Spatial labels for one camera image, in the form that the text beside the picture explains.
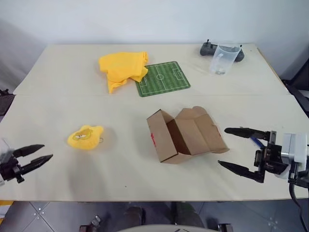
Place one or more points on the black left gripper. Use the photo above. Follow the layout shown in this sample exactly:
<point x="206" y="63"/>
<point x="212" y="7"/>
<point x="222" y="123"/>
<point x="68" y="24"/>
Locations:
<point x="10" y="169"/>

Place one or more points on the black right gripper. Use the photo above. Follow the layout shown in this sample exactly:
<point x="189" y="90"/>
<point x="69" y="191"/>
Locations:
<point x="269" y="158"/>

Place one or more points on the yellow plush toy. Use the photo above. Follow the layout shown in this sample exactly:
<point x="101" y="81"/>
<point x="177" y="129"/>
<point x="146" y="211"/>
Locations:
<point x="83" y="140"/>

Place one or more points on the brown cardboard box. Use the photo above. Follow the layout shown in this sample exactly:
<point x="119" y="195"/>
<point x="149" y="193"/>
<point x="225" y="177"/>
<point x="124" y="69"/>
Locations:
<point x="193" y="131"/>

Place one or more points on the yellow white checkered item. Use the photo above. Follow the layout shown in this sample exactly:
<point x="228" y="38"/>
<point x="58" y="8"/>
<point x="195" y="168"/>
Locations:
<point x="4" y="209"/>

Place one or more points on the red tape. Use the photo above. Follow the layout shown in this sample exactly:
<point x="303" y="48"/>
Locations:
<point x="153" y="139"/>

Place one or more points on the dark stand beside table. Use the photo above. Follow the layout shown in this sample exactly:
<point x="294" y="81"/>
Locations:
<point x="6" y="101"/>

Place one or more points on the clear plastic measuring cup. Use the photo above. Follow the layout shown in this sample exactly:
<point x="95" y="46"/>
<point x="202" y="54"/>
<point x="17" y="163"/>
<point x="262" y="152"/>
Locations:
<point x="221" y="61"/>

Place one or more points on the pale robot torso edge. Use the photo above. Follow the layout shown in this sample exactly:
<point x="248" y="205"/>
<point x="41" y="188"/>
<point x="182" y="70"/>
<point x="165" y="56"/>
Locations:
<point x="169" y="229"/>

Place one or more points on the green soccer field mat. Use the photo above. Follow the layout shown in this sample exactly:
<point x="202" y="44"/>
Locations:
<point x="164" y="78"/>

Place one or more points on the gray remote controller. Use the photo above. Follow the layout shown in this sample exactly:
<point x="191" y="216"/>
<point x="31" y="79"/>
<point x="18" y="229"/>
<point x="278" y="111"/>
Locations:
<point x="205" y="49"/>

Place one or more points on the yellow cloth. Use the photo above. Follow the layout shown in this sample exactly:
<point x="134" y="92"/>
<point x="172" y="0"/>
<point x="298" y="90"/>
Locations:
<point x="120" y="66"/>

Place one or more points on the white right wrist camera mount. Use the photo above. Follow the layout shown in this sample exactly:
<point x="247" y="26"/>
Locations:
<point x="295" y="147"/>

